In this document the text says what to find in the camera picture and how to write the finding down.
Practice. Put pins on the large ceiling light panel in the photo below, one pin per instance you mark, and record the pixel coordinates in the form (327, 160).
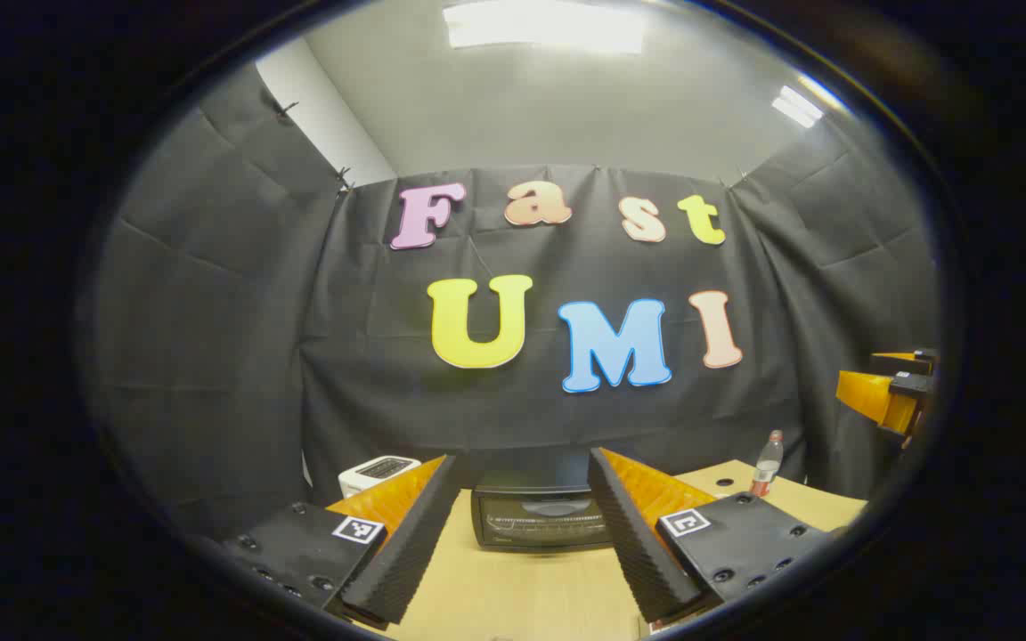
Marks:
(544, 25)

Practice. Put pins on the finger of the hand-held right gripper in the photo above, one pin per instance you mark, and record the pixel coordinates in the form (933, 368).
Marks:
(874, 396)
(909, 363)

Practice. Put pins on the black electric oven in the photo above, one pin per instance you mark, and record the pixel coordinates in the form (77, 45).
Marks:
(535, 516)

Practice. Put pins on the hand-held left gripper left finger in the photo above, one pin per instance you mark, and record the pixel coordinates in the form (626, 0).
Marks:
(406, 552)

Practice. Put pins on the small ceiling light panel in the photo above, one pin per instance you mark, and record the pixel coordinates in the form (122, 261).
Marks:
(798, 105)

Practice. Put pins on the clear plastic water bottle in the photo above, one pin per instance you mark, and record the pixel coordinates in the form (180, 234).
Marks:
(767, 467)

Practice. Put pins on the black backdrop cloth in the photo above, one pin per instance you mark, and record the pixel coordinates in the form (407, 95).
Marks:
(388, 401)

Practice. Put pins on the white toaster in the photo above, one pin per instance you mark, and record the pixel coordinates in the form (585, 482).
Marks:
(375, 470)

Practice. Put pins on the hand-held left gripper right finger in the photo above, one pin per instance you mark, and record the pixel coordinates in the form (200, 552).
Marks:
(638, 552)

